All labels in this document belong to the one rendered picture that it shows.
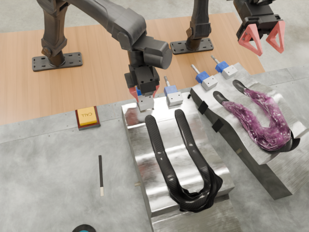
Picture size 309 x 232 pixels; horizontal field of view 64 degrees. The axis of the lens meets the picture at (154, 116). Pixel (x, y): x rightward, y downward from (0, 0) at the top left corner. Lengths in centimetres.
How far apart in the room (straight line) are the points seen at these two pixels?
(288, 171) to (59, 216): 74
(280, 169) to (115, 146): 56
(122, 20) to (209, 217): 62
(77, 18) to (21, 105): 158
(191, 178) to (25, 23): 214
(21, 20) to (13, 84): 154
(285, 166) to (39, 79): 96
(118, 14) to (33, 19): 195
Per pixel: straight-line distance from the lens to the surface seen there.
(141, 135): 84
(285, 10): 314
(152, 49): 66
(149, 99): 82
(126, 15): 68
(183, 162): 80
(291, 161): 94
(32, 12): 266
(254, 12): 75
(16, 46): 125
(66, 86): 106
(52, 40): 97
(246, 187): 96
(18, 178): 95
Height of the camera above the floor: 166
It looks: 62 degrees down
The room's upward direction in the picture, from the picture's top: 12 degrees clockwise
